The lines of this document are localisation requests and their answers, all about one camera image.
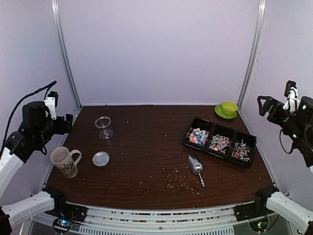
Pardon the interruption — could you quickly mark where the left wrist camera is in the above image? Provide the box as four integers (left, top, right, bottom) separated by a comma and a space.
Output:
44, 91, 59, 120

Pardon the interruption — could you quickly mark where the metal scoop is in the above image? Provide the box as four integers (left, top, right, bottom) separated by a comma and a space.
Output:
188, 155, 205, 187

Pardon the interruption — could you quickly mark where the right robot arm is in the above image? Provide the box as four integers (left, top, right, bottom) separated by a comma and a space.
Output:
250, 96, 313, 235

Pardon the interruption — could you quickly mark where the right aluminium frame post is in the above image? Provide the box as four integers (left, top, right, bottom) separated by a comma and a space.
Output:
237, 0, 268, 112

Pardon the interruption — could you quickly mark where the green saucer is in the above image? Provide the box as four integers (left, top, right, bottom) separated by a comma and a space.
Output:
215, 105, 237, 119

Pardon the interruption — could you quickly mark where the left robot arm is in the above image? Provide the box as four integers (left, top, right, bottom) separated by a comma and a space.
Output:
0, 101, 73, 235

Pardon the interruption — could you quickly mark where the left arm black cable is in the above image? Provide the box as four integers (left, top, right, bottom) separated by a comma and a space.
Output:
0, 80, 58, 152

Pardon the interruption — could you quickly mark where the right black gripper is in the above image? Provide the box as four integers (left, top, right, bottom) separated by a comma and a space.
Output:
256, 95, 305, 144

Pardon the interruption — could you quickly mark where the clear plastic lid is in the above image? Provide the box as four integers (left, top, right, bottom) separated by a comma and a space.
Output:
92, 151, 110, 167

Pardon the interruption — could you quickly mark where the front aluminium rail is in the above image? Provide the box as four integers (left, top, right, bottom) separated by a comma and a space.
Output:
24, 200, 294, 235

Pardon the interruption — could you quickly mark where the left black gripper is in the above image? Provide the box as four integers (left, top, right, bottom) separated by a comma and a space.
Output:
35, 113, 72, 146

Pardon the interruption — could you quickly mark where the aluminium frame post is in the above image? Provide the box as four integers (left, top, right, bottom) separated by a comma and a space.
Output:
237, 0, 268, 112
51, 0, 82, 109

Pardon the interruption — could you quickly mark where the black three-compartment candy tray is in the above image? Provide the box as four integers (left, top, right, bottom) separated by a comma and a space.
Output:
182, 117, 257, 168

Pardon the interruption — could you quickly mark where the cream floral mug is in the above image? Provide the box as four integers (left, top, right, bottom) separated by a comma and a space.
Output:
50, 146, 82, 179

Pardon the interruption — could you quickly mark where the green bowl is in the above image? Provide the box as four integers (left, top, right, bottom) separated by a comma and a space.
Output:
222, 101, 239, 115

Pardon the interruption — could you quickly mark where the clear plastic cup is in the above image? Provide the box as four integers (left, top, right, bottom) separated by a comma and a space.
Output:
95, 116, 113, 140

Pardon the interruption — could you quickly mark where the left aluminium frame post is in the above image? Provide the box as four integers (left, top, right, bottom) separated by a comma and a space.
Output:
51, 0, 82, 109

